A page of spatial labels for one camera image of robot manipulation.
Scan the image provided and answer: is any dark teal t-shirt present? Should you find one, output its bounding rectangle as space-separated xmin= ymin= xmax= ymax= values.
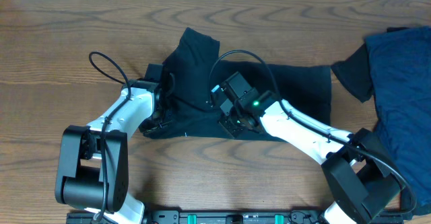
xmin=139 ymin=28 xmax=331 ymax=139

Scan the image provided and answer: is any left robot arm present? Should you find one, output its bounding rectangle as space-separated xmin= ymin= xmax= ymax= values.
xmin=55 ymin=73 xmax=175 ymax=223

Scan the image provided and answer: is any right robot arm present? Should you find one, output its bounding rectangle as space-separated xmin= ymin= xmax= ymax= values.
xmin=210 ymin=83 xmax=407 ymax=223

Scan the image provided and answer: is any black garment under blue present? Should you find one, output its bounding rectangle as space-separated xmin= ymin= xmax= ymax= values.
xmin=331 ymin=44 xmax=374 ymax=103

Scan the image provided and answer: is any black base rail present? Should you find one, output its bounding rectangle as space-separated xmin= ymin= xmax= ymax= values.
xmin=65 ymin=211 xmax=404 ymax=224

